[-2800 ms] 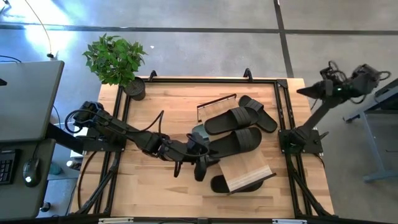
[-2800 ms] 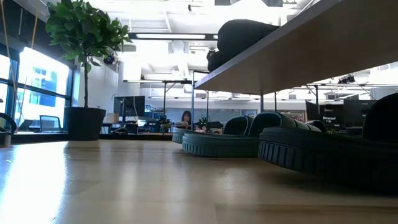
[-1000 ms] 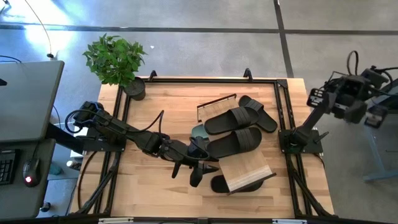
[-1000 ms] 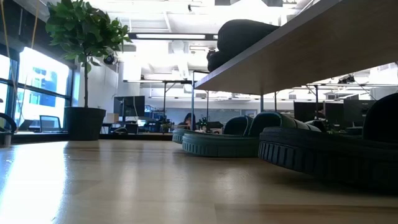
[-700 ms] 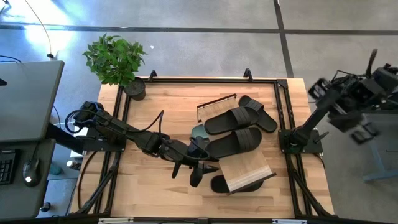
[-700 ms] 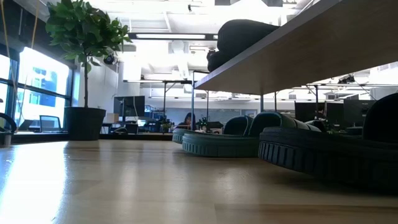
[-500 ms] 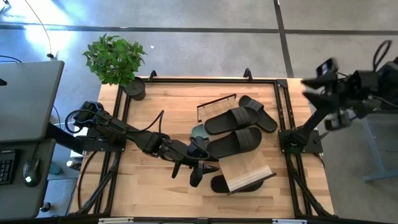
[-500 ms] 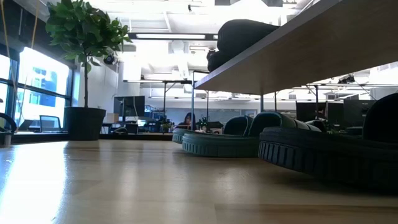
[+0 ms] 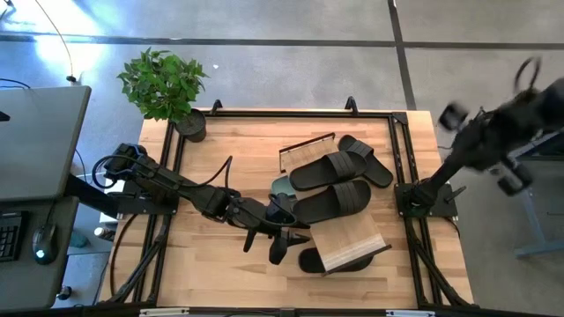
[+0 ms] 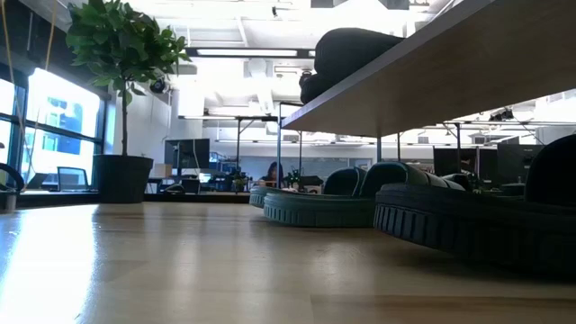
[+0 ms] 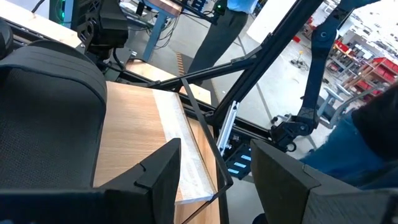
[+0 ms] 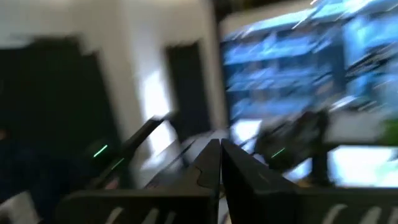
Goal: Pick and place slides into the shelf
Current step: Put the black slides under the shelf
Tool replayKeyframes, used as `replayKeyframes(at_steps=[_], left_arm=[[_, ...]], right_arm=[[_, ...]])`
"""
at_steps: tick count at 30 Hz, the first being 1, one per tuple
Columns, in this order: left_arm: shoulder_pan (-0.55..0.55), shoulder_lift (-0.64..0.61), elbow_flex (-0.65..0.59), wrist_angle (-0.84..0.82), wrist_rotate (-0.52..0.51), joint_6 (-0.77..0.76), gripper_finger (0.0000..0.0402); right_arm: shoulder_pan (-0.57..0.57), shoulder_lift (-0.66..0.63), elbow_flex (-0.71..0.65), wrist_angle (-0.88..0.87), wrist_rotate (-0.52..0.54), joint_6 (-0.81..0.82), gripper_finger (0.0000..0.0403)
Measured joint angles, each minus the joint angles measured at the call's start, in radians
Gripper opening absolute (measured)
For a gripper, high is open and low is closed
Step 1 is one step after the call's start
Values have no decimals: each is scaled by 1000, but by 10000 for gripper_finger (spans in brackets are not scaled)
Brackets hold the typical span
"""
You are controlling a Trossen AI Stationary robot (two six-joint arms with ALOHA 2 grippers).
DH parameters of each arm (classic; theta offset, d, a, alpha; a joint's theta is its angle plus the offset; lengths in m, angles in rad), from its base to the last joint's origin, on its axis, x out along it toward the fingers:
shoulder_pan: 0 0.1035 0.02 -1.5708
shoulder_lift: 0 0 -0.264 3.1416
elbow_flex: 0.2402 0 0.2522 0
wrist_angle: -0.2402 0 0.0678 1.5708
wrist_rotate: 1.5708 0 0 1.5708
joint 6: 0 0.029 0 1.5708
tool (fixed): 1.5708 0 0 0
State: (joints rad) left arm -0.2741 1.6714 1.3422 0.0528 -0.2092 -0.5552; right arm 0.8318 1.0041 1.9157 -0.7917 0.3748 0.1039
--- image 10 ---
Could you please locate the green slide sandal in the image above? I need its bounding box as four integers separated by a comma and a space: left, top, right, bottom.
248, 166, 369, 210
263, 160, 468, 229

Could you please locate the large black slide sandal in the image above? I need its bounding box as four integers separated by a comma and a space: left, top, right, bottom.
299, 70, 338, 106
313, 27, 405, 85

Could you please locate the wooden shelf with black legs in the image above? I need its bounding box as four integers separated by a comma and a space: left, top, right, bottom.
276, 0, 576, 189

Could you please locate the person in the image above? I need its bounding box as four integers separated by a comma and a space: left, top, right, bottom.
265, 160, 285, 188

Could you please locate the metal framed workbench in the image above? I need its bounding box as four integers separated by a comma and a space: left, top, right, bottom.
179, 115, 281, 181

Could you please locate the black desk monitor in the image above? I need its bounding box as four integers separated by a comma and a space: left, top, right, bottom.
164, 138, 212, 170

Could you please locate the long ceiling light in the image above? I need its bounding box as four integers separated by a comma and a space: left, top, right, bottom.
186, 47, 316, 59

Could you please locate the green plant in black pot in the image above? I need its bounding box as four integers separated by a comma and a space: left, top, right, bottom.
65, 0, 193, 204

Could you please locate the mesh office chair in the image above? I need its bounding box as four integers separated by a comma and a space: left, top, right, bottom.
56, 166, 91, 193

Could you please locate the black ceiling spotlight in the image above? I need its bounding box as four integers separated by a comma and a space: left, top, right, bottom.
489, 107, 515, 122

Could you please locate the black computer monitor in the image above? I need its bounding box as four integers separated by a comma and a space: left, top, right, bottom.
497, 143, 545, 185

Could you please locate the large bright window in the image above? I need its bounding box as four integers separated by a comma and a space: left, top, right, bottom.
0, 67, 108, 193

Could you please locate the black curved handle clamp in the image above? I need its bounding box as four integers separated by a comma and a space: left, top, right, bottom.
0, 161, 26, 213

